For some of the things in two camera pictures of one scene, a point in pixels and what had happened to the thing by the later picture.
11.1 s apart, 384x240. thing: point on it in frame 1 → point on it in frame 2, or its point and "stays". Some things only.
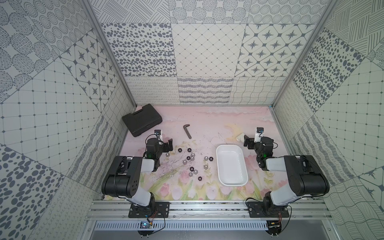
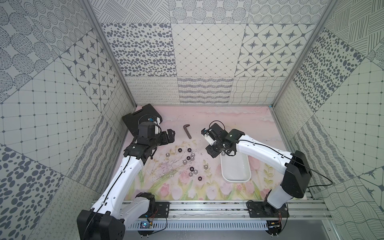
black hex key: x=187 y=131 stays
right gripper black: x=250 y=140 → x=211 y=152
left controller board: x=145 y=224 stays
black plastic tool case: x=138 y=122 stays
